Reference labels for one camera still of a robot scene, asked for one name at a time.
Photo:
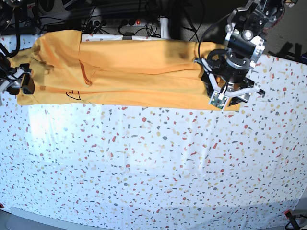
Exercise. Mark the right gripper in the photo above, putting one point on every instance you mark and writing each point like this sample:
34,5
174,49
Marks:
14,80

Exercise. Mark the black table clamp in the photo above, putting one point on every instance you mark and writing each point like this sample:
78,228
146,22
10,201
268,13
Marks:
128,36

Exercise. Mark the white power strip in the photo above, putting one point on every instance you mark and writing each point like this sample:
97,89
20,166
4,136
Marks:
120,22

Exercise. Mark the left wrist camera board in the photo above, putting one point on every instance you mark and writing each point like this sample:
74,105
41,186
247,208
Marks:
218,100

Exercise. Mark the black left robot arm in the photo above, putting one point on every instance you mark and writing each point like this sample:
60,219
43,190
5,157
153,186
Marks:
246,27

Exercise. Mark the yellow T-shirt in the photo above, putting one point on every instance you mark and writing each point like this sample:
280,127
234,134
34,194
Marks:
157,73

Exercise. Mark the red clamp right corner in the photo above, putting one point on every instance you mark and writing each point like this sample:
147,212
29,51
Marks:
288,214

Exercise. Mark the white metal post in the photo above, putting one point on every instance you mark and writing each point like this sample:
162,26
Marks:
164,24

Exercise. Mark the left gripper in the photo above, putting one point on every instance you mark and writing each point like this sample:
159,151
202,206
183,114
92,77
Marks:
225,72

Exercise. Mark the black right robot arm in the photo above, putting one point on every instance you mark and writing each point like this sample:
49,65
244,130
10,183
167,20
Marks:
10,37

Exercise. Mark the terrazzo patterned table cloth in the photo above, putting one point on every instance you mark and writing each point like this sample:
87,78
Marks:
139,168

